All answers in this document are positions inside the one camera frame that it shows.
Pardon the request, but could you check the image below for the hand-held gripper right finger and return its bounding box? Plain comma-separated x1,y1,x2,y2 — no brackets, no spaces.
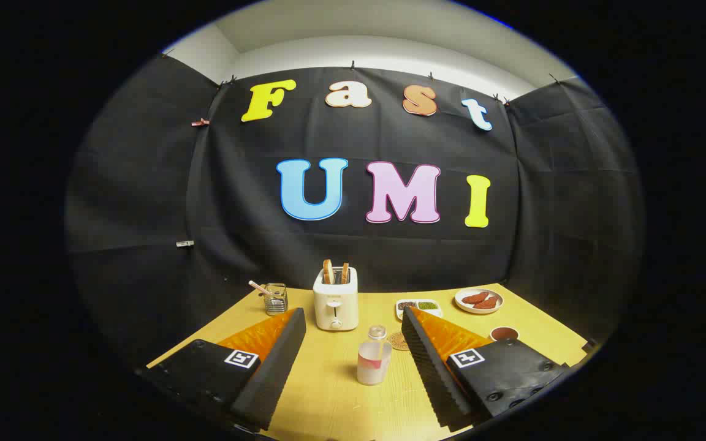
401,306,571,432

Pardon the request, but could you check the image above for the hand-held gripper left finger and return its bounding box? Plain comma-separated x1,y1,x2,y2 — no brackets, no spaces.
135,307,307,432

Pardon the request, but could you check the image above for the clear juice bottle pink label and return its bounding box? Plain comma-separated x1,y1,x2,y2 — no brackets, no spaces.
357,325,393,386

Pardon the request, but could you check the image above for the wooden table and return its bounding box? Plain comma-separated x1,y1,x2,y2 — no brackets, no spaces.
145,283,593,441

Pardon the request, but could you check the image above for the white divided condiment dish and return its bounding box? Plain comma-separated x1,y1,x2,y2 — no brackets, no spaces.
395,299,443,320

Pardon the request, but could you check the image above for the round white plate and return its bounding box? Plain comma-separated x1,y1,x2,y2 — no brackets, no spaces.
455,288,504,315

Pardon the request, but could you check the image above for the cream white toaster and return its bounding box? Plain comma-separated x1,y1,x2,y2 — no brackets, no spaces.
313,267,360,332

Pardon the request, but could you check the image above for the black backdrop cloth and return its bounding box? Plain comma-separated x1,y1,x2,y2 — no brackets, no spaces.
65,54,645,368

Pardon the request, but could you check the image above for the wire mesh basket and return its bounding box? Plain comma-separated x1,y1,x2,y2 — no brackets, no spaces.
264,283,289,315

